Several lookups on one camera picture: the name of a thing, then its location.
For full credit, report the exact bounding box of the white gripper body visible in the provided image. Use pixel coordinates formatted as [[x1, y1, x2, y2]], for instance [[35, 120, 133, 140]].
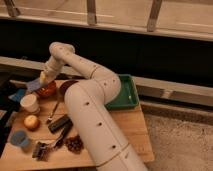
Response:
[[39, 63, 60, 84]]

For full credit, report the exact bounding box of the blue sponge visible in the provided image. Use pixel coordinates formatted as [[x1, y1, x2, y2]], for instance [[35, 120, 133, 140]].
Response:
[[26, 79, 45, 93]]

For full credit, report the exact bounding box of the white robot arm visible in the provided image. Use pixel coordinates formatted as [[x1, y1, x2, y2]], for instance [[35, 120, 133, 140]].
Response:
[[40, 42, 148, 171]]

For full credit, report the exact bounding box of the red bowl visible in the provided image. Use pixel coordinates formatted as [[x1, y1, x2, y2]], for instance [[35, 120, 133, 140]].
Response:
[[36, 81, 57, 98]]

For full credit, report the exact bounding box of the dark red plate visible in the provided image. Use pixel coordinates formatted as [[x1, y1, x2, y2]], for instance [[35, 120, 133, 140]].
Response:
[[59, 80, 77, 97]]

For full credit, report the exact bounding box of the blue cloth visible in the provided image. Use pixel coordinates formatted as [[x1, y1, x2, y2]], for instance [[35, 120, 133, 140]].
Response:
[[9, 89, 26, 102]]

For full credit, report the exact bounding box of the white cup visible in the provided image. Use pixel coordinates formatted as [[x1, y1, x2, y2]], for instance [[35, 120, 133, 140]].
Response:
[[20, 94, 40, 113]]

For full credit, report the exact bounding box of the metal spoon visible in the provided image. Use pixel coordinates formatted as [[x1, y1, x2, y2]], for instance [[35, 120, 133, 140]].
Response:
[[46, 101, 60, 124]]

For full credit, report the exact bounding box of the black rectangular block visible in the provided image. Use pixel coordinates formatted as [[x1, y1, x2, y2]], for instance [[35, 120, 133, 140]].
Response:
[[48, 115, 70, 133]]

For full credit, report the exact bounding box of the yellow apple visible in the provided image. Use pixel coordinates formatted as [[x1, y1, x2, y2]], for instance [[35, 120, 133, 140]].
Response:
[[24, 115, 40, 131]]

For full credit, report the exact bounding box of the blue plastic cup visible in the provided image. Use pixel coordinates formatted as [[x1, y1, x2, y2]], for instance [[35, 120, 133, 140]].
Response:
[[10, 130, 30, 148]]

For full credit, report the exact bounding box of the dark grape bunch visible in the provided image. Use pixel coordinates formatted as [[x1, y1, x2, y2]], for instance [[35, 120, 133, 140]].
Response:
[[65, 135, 84, 154]]

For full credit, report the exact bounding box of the green plastic tray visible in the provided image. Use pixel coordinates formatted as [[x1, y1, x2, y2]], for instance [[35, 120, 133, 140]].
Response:
[[105, 74, 139, 110]]

